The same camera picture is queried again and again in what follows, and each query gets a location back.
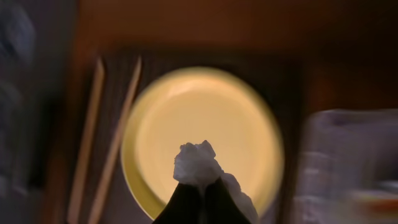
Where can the white tissue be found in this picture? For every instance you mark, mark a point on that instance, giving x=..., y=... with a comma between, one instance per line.
x=196, y=165

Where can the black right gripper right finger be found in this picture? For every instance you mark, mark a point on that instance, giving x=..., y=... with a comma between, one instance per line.
x=220, y=207

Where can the wooden chopstick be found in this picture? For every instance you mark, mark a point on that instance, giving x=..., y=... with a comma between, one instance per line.
x=111, y=158
x=83, y=160

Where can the clear plastic waste bin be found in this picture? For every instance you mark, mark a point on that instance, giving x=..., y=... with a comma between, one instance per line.
x=347, y=172

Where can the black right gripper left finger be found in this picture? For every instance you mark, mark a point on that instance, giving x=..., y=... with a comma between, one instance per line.
x=184, y=207

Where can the yellow round plate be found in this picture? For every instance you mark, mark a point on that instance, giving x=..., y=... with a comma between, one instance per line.
x=197, y=104

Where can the right wooden chopstick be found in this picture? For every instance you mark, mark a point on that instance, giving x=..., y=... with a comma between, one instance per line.
x=111, y=158

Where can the grey plastic dish rack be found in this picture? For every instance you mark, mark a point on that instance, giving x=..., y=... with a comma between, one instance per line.
x=36, y=39

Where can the left wooden chopstick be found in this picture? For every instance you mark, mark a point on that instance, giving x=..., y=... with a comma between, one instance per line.
x=83, y=160

